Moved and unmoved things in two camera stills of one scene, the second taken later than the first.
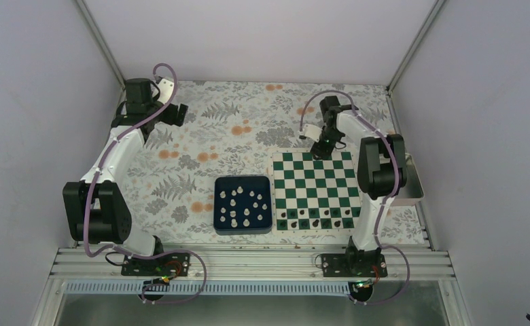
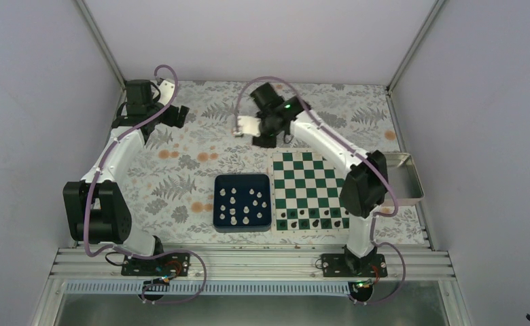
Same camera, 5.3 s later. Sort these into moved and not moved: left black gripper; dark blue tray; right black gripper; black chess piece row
Moved: right black gripper
Not moved: dark blue tray; left black gripper; black chess piece row
